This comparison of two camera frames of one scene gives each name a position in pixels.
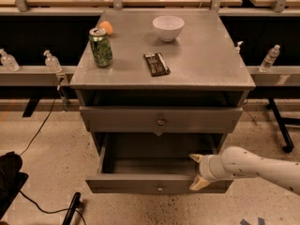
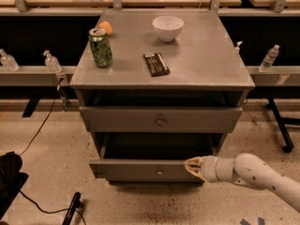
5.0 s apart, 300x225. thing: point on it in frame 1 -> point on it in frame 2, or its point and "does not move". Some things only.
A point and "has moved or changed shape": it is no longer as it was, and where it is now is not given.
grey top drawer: x=159 y=120 does not move
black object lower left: x=11 y=179 does not move
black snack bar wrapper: x=157 y=65 does not move
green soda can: x=100 y=46 does not move
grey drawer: x=155 y=164 has moved or changed shape
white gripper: x=205 y=168 -> x=208 y=169
